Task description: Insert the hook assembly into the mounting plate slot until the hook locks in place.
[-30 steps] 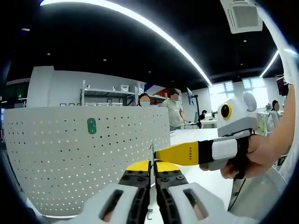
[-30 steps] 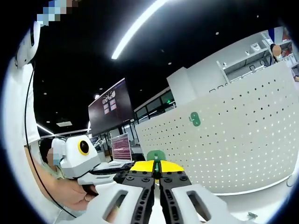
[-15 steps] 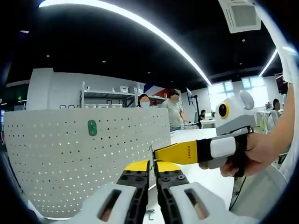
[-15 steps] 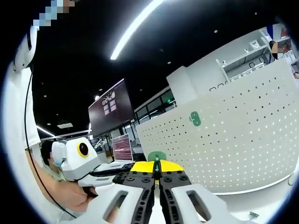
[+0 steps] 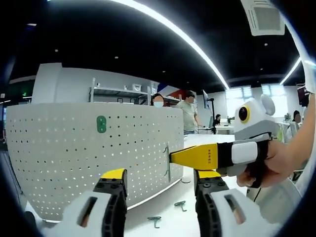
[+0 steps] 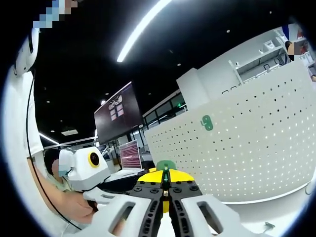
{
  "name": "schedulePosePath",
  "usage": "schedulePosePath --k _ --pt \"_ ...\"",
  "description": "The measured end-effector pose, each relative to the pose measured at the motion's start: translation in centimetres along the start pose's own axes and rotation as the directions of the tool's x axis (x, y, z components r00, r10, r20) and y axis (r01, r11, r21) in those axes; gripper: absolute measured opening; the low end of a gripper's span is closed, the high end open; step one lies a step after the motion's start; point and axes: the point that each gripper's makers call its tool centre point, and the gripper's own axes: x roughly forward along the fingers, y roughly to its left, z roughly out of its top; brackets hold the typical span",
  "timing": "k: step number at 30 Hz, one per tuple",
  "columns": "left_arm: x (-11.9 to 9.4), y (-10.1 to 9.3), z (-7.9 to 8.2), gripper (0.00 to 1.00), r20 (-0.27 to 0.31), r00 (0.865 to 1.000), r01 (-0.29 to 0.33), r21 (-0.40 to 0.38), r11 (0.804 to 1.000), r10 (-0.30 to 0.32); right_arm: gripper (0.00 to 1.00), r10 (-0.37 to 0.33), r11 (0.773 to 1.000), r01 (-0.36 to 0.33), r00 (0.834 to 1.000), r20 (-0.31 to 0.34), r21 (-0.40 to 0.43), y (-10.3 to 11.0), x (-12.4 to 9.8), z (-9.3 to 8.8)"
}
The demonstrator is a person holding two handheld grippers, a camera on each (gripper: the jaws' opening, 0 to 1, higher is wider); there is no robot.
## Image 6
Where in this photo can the white chest-worn device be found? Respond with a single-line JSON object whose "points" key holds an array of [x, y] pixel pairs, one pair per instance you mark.
{"points": [[24, 61]]}

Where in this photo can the white perforated mounting plate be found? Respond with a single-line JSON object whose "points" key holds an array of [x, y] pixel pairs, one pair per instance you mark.
{"points": [[247, 148]]}

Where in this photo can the person's left hand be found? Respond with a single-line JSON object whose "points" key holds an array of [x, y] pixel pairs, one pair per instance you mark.
{"points": [[81, 209]]}

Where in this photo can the long ceiling light strip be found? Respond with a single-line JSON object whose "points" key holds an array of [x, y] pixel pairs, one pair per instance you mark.
{"points": [[140, 30]]}

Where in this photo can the white square column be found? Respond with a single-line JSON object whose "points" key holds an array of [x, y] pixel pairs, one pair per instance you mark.
{"points": [[190, 91]]}

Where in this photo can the large dark wall screen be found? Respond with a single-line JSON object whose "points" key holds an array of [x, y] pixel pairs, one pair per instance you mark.
{"points": [[118, 116]]}

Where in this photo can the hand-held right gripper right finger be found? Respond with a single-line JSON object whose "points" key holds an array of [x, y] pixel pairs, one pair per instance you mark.
{"points": [[182, 209]]}

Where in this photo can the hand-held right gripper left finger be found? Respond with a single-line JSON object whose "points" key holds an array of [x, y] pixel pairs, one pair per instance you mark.
{"points": [[148, 209]]}

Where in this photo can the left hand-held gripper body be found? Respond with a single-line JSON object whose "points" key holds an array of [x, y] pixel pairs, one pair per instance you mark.
{"points": [[84, 175]]}

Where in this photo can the white shelf rack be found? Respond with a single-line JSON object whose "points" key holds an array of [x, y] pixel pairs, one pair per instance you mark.
{"points": [[256, 64]]}

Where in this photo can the laptop with text screen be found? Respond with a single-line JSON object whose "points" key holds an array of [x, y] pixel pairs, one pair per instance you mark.
{"points": [[129, 154]]}

